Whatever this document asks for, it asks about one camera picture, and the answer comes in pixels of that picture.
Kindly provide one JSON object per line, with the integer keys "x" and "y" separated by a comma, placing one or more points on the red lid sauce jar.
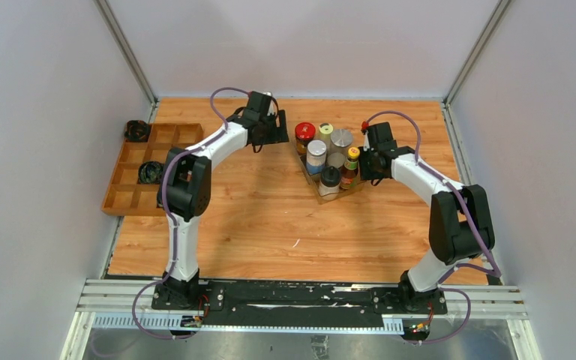
{"x": 304, "y": 133}

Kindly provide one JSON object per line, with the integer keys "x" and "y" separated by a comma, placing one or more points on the silver lid glass jar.
{"x": 340, "y": 141}

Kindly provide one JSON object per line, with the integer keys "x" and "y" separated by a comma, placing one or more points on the black lid spice bottle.
{"x": 329, "y": 183}

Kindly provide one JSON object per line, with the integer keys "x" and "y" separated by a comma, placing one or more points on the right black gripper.
{"x": 366, "y": 173}

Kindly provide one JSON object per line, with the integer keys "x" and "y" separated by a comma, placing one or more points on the silver lid blue bottle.
{"x": 316, "y": 156}

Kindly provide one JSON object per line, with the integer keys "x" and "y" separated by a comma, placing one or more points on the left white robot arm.
{"x": 186, "y": 188}

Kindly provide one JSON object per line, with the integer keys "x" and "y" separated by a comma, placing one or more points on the yellow cap sauce bottle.
{"x": 350, "y": 168}

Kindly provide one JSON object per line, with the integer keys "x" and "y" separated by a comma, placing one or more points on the yellow lid spice bottle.
{"x": 324, "y": 132}

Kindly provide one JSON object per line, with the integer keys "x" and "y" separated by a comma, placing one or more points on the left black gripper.
{"x": 277, "y": 134}

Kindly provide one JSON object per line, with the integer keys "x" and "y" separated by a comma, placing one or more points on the clear plastic organizer bin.
{"x": 313, "y": 181}

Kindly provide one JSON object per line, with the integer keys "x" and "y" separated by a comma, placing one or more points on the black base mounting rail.
{"x": 284, "y": 304}

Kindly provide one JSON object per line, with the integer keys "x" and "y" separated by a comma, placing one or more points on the wooden compartment tray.
{"x": 126, "y": 195}

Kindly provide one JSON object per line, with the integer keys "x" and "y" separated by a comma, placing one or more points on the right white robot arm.
{"x": 460, "y": 227}

